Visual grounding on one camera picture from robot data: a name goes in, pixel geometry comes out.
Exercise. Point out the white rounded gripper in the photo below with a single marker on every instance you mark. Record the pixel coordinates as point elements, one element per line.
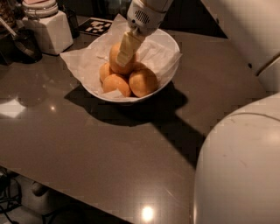
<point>144,17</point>

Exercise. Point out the orange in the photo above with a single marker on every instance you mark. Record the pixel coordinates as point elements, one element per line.
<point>143,82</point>
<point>105,71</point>
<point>116,82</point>
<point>116,68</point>

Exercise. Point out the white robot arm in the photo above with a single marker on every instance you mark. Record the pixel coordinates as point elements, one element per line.
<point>237,174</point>

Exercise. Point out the white ceramic bowl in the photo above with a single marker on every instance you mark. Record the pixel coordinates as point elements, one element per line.
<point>170,49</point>

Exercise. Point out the white paper liner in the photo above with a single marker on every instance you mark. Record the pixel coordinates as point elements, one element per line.
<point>84,62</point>

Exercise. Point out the black white marker card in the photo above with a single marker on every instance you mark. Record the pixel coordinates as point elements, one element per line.
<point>95,26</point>

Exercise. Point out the dark cup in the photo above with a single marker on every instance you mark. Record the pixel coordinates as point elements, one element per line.
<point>73,23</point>

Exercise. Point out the white square jar base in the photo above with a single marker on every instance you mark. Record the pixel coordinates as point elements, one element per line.
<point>53,34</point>

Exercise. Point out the dark round pot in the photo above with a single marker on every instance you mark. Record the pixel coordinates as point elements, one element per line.
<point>27,46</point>

